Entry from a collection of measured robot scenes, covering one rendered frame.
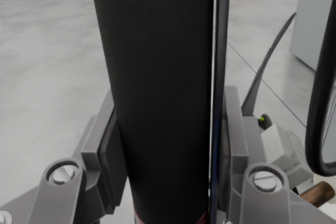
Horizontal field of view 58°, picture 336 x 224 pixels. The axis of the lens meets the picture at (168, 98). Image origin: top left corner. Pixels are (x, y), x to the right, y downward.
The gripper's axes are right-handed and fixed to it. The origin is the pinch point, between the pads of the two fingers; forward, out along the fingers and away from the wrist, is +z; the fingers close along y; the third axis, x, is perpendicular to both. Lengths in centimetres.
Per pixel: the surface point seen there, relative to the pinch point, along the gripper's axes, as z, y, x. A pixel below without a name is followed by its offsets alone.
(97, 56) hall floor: 302, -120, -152
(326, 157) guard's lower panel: 117, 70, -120
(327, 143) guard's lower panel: 121, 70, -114
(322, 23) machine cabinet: 262, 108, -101
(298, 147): 37, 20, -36
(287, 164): 32, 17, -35
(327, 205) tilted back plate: 25, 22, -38
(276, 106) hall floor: 204, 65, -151
